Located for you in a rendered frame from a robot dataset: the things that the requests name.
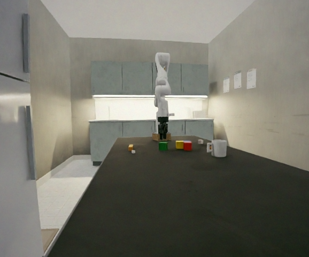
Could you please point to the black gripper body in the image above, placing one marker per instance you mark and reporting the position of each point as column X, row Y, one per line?
column 163, row 120

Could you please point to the white mug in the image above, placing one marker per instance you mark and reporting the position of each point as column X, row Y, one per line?
column 219, row 148

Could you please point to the green cube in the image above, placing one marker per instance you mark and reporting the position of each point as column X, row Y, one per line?
column 163, row 146

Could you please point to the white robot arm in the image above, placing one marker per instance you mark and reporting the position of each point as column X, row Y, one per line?
column 160, row 102

